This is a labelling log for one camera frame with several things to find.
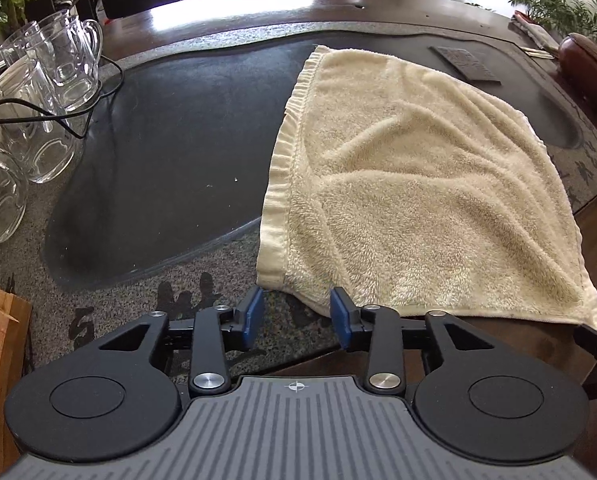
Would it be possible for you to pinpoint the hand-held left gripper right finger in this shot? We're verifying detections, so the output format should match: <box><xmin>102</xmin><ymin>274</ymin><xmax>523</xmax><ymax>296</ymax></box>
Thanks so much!
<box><xmin>330</xmin><ymin>286</ymin><xmax>497</xmax><ymax>394</ymax></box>

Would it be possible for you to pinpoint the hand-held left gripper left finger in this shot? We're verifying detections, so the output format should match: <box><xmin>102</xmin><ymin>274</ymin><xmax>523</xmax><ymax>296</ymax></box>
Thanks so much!
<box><xmin>98</xmin><ymin>287</ymin><xmax>266</xmax><ymax>396</ymax></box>

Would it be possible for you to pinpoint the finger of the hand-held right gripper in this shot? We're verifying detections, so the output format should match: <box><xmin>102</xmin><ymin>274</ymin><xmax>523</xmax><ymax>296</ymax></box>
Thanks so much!
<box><xmin>573</xmin><ymin>323</ymin><xmax>597</xmax><ymax>362</ymax></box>

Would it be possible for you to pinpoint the cream terry towel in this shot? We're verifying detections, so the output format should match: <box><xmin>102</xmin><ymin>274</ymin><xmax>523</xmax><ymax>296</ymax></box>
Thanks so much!
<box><xmin>255</xmin><ymin>45</ymin><xmax>597</xmax><ymax>334</ymax></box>

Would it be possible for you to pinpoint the grey stone tea tray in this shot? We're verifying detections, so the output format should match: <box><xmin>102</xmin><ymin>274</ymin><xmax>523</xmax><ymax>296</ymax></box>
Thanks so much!
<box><xmin>0</xmin><ymin>22</ymin><xmax>597</xmax><ymax>377</ymax></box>

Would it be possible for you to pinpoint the brown clay pot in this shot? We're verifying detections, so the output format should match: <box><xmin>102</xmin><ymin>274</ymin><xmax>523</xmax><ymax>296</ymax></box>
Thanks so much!
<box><xmin>557</xmin><ymin>33</ymin><xmax>597</xmax><ymax>111</ymax></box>

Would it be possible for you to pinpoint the clear glass mug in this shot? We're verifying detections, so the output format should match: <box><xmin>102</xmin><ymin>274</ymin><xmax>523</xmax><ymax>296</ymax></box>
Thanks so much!
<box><xmin>0</xmin><ymin>56</ymin><xmax>85</xmax><ymax>184</ymax></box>
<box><xmin>26</xmin><ymin>9</ymin><xmax>104</xmax><ymax>112</ymax></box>
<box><xmin>0</xmin><ymin>24</ymin><xmax>46</xmax><ymax>67</ymax></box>
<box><xmin>0</xmin><ymin>147</ymin><xmax>30</xmax><ymax>244</ymax></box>

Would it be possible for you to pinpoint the dark square coaster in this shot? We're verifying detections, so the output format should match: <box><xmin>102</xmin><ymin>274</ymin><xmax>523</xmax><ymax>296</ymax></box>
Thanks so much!
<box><xmin>429</xmin><ymin>46</ymin><xmax>502</xmax><ymax>84</ymax></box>

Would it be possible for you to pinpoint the folded beige cloth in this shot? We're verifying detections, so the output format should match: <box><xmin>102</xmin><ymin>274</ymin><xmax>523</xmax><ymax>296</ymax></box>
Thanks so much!
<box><xmin>511</xmin><ymin>9</ymin><xmax>560</xmax><ymax>54</ymax></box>

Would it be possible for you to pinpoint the green palm plant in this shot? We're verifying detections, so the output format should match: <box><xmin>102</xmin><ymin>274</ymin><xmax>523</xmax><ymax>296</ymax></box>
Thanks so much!
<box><xmin>496</xmin><ymin>0</ymin><xmax>597</xmax><ymax>58</ymax></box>

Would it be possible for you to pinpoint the black cable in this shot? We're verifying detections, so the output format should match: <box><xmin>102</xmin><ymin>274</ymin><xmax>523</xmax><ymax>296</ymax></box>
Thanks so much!
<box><xmin>0</xmin><ymin>55</ymin><xmax>125</xmax><ymax>140</ymax></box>

